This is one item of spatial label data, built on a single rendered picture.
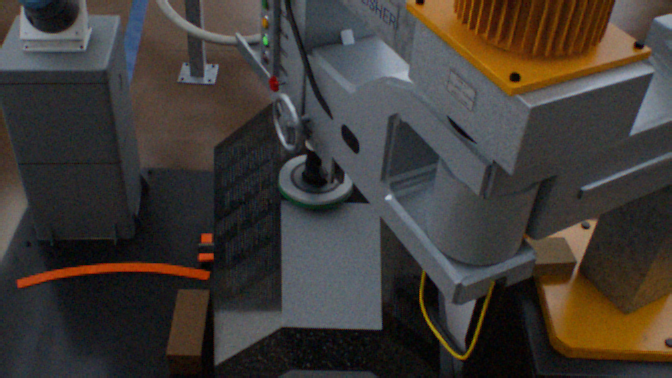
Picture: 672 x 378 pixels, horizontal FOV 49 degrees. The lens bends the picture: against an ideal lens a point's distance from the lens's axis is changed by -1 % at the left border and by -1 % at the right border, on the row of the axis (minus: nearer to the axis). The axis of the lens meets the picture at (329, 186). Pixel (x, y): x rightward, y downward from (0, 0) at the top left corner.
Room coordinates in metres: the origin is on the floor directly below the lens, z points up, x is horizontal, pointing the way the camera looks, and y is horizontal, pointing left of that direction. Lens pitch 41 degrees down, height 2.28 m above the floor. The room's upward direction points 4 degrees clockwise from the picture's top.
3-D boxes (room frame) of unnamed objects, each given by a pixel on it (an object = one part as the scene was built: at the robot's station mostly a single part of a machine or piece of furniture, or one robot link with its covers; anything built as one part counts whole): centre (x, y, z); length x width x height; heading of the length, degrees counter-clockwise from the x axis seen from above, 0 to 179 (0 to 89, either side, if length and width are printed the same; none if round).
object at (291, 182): (1.64, 0.04, 0.88); 0.21 x 0.21 x 0.01
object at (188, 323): (1.67, 0.47, 0.07); 0.30 x 0.12 x 0.12; 3
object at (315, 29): (1.57, 0.00, 1.32); 0.36 x 0.22 x 0.45; 31
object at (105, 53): (2.35, 1.04, 0.43); 0.50 x 0.50 x 0.85; 8
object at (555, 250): (1.46, -0.59, 0.81); 0.20 x 0.10 x 0.05; 100
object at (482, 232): (1.07, -0.29, 1.35); 0.19 x 0.19 x 0.20
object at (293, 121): (1.48, 0.08, 1.20); 0.15 x 0.10 x 0.15; 31
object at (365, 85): (1.30, -0.15, 1.31); 0.74 x 0.23 x 0.49; 31
